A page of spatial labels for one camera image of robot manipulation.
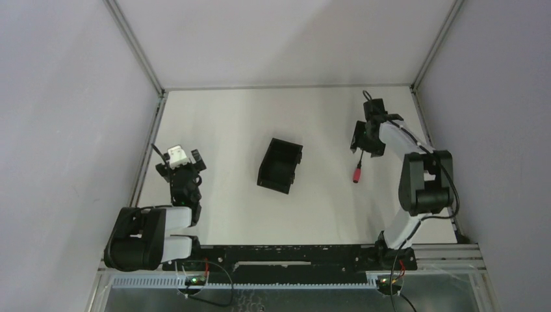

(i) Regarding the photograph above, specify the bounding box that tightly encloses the black plastic bin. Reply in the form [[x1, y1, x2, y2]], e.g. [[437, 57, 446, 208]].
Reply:
[[257, 138, 303, 194]]

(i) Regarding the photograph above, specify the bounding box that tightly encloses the aluminium frame rail front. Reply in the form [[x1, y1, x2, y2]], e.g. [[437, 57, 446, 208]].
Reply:
[[413, 244, 486, 274]]

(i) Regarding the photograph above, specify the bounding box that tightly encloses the left controller board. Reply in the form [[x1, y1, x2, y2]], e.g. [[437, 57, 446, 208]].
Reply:
[[185, 276, 207, 288]]

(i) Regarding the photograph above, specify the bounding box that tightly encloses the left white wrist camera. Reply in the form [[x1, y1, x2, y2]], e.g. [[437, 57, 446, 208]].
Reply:
[[167, 145, 190, 169]]

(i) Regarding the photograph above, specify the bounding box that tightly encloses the white slotted cable duct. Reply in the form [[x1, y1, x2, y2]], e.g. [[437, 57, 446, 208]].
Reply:
[[110, 275, 379, 290]]

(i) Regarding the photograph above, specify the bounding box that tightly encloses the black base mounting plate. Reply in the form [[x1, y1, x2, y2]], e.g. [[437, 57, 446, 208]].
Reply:
[[162, 244, 418, 285]]

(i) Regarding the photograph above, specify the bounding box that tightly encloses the controller board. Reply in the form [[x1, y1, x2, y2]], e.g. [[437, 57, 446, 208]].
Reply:
[[185, 276, 207, 288], [376, 278, 402, 296]]

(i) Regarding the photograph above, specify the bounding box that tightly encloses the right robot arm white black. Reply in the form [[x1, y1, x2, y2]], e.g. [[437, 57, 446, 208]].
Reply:
[[350, 95, 460, 270]]

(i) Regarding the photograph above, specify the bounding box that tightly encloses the black cable loop left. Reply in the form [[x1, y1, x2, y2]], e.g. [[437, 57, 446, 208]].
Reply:
[[181, 260, 235, 308]]

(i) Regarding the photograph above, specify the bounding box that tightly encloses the red handled screwdriver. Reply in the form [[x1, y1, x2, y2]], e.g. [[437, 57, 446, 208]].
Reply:
[[352, 150, 364, 184]]

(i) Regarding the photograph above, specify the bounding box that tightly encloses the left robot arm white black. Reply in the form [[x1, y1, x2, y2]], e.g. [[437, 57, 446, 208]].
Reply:
[[103, 145, 206, 272]]

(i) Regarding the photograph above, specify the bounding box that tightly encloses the right controller board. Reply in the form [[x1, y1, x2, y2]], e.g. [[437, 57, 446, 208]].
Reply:
[[376, 278, 402, 296]]

